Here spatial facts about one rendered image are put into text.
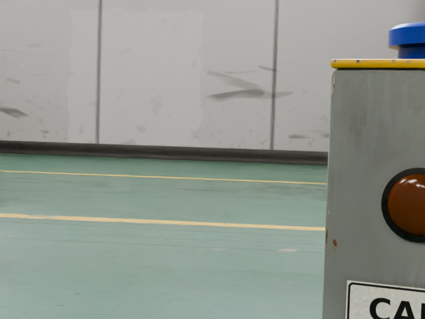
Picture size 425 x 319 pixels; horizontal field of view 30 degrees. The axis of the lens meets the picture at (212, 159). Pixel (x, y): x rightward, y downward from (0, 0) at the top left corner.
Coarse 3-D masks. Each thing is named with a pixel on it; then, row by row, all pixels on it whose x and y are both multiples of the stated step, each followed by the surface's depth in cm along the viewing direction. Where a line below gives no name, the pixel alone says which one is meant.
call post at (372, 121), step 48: (336, 96) 30; (384, 96) 29; (336, 144) 30; (384, 144) 29; (336, 192) 30; (384, 192) 29; (336, 240) 30; (384, 240) 29; (336, 288) 30; (384, 288) 29
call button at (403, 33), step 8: (400, 24) 31; (408, 24) 30; (416, 24) 30; (424, 24) 30; (392, 32) 31; (400, 32) 31; (408, 32) 30; (416, 32) 30; (424, 32) 30; (392, 40) 31; (400, 40) 31; (408, 40) 30; (416, 40) 30; (424, 40) 30; (392, 48) 32; (400, 48) 31; (408, 48) 31; (416, 48) 30; (424, 48) 30; (400, 56) 31; (408, 56) 31; (416, 56) 30; (424, 56) 30
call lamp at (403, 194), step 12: (408, 180) 28; (420, 180) 28; (396, 192) 29; (408, 192) 28; (420, 192) 28; (396, 204) 29; (408, 204) 28; (420, 204) 28; (396, 216) 29; (408, 216) 28; (420, 216) 28; (408, 228) 28; (420, 228) 28
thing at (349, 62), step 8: (336, 64) 30; (344, 64) 29; (352, 64) 29; (360, 64) 29; (368, 64) 29; (376, 64) 29; (384, 64) 29; (392, 64) 29; (400, 64) 29; (408, 64) 29; (416, 64) 28; (424, 64) 28
